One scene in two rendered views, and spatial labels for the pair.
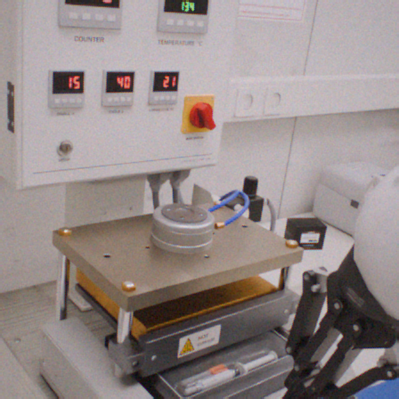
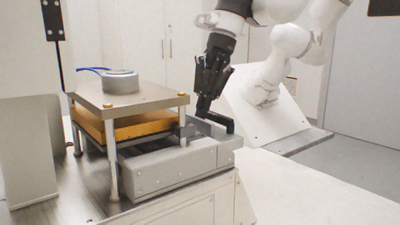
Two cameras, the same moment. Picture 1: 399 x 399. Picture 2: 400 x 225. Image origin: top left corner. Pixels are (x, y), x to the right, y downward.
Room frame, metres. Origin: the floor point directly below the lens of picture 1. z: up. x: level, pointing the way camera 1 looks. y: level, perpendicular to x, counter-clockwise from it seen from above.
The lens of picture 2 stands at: (0.47, 0.63, 1.25)
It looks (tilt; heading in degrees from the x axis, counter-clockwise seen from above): 17 degrees down; 273
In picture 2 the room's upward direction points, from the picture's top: straight up
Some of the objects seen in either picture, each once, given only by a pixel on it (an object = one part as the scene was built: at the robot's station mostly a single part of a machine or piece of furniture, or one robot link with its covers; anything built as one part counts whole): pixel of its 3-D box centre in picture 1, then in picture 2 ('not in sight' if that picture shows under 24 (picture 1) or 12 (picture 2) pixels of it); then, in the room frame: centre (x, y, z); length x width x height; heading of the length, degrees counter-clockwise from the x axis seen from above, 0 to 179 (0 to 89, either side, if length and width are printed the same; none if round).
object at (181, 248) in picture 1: (177, 245); (104, 100); (0.71, 0.01, 1.08); 0.31 x 0.24 x 0.13; 130
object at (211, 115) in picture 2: not in sight; (214, 119); (0.48, -0.16, 0.99); 0.15 x 0.02 x 0.04; 130
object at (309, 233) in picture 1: (305, 233); not in sight; (1.42, -0.31, 0.83); 0.09 x 0.06 x 0.07; 108
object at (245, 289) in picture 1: (183, 269); (121, 107); (0.68, 0.00, 1.07); 0.22 x 0.17 x 0.10; 130
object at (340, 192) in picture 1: (368, 200); not in sight; (1.61, -0.51, 0.88); 0.25 x 0.20 x 0.17; 36
